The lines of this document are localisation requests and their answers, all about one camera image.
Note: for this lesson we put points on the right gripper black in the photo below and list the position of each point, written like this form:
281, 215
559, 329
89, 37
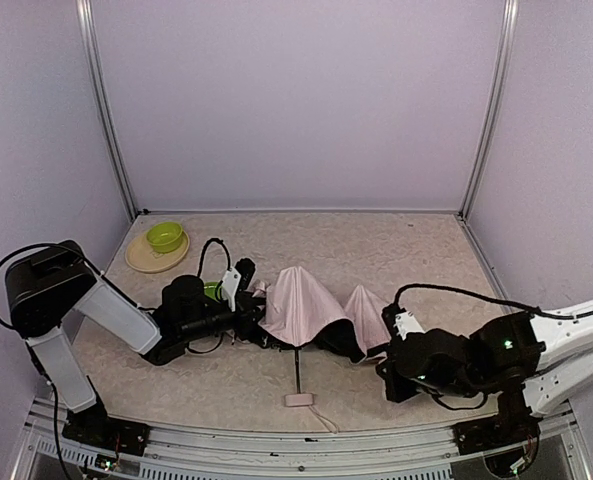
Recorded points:
391, 362

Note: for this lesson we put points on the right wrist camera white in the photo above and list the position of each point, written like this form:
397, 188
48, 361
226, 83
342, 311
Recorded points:
406, 323

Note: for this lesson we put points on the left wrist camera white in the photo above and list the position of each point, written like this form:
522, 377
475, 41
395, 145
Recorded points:
235, 280

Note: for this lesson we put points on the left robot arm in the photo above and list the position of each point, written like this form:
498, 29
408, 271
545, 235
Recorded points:
46, 282

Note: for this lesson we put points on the right aluminium corner post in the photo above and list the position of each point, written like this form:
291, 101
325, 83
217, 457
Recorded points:
501, 66

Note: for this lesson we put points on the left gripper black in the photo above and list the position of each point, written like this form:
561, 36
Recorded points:
249, 314

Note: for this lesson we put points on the front aluminium rail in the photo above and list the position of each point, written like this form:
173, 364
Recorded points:
176, 452

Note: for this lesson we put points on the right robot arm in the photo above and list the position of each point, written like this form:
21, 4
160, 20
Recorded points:
537, 358

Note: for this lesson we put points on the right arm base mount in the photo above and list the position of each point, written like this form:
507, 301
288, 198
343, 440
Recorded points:
490, 433

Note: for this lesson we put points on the green plate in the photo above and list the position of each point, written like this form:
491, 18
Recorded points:
213, 291

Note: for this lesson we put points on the aluminium corner post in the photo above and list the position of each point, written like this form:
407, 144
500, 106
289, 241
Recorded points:
89, 38
501, 66

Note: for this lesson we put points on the green bowl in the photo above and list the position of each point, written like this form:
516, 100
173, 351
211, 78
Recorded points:
165, 237

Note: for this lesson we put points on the pink and black umbrella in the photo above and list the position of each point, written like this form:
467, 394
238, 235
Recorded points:
297, 310

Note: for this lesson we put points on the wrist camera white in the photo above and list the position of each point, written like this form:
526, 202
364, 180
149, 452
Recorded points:
406, 323
235, 280

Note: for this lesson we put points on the left aluminium corner post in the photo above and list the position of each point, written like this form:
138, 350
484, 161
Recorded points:
89, 38

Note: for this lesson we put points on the beige plate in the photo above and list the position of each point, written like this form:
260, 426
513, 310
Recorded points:
141, 257

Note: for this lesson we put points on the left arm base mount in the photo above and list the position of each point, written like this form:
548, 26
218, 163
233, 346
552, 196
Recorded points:
112, 434

